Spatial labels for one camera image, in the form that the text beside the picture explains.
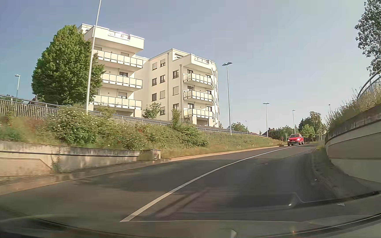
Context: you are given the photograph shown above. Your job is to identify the white apartment building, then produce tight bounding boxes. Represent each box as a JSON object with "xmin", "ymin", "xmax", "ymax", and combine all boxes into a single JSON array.
[{"xmin": 78, "ymin": 23, "xmax": 220, "ymax": 128}]

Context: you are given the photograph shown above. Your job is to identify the road markings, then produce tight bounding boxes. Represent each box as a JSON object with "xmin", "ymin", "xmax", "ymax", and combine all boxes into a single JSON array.
[{"xmin": 120, "ymin": 146, "xmax": 293, "ymax": 222}]

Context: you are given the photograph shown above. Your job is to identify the grey asphalt road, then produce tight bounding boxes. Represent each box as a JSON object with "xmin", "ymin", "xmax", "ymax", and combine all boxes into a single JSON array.
[{"xmin": 0, "ymin": 143, "xmax": 343, "ymax": 223}]

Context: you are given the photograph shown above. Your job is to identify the grassy bank with bushes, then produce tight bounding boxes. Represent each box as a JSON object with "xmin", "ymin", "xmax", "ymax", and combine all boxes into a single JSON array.
[{"xmin": 0, "ymin": 106, "xmax": 284, "ymax": 159}]

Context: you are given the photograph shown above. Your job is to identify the red car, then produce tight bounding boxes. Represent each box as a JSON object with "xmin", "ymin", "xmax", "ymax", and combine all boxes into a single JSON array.
[{"xmin": 287, "ymin": 134, "xmax": 304, "ymax": 146}]

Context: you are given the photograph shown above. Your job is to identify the car's own bonnet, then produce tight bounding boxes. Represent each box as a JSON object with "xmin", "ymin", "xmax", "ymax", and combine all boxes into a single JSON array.
[{"xmin": 0, "ymin": 203, "xmax": 381, "ymax": 238}]

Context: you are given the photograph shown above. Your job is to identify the group of trees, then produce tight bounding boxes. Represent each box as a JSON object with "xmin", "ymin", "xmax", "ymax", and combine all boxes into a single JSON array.
[{"xmin": 268, "ymin": 111, "xmax": 327, "ymax": 142}]

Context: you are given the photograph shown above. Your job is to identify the large green tree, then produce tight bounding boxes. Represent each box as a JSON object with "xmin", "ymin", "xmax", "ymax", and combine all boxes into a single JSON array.
[{"xmin": 31, "ymin": 25, "xmax": 105, "ymax": 106}]

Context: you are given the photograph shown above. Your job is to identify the metal railing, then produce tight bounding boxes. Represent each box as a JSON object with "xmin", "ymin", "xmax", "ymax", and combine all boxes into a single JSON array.
[
  {"xmin": 0, "ymin": 90, "xmax": 268, "ymax": 138},
  {"xmin": 357, "ymin": 51, "xmax": 381, "ymax": 101}
]

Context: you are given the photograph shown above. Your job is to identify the grass verge strip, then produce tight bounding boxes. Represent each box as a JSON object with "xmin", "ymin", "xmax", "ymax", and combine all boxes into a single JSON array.
[{"xmin": 324, "ymin": 81, "xmax": 381, "ymax": 133}]

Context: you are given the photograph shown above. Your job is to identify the tall leafy tree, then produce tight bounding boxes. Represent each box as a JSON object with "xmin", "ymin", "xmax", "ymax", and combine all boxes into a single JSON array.
[{"xmin": 355, "ymin": 0, "xmax": 381, "ymax": 75}]

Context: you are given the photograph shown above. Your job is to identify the tall grey lamp post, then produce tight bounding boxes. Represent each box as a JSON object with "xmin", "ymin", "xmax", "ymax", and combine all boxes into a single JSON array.
[{"xmin": 85, "ymin": 0, "xmax": 102, "ymax": 112}]

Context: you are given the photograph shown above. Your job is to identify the concrete retaining wall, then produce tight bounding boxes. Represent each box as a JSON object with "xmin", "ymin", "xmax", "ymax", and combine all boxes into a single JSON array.
[
  {"xmin": 324, "ymin": 95, "xmax": 381, "ymax": 187},
  {"xmin": 0, "ymin": 138, "xmax": 162, "ymax": 179}
]

